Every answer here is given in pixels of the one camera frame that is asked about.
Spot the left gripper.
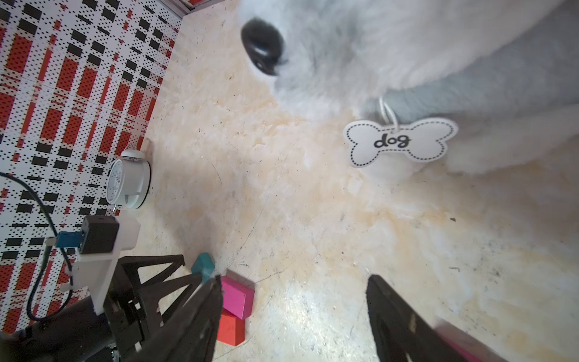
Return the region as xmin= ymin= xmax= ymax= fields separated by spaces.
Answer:
xmin=0 ymin=254 xmax=204 ymax=362

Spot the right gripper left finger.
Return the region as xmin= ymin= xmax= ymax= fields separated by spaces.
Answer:
xmin=129 ymin=276 xmax=223 ymax=361

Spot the white alarm clock on table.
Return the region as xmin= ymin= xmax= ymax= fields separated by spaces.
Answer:
xmin=106 ymin=149 xmax=151 ymax=210

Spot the magenta block group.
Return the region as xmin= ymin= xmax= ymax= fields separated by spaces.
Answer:
xmin=221 ymin=271 xmax=255 ymax=320

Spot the orange red block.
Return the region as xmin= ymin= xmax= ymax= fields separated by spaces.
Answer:
xmin=217 ymin=309 xmax=245 ymax=346

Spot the teal cube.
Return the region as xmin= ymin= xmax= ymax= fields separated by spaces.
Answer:
xmin=191 ymin=253 xmax=215 ymax=284

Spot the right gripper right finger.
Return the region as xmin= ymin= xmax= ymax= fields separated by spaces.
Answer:
xmin=366 ymin=275 xmax=465 ymax=361

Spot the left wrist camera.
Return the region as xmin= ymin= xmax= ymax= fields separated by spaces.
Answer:
xmin=55 ymin=215 xmax=140 ymax=315

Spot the magenta rectangular block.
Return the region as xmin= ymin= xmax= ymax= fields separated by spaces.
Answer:
xmin=434 ymin=318 xmax=507 ymax=362

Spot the grey husky plush toy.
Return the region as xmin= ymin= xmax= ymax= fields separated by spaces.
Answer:
xmin=238 ymin=1 xmax=578 ymax=175

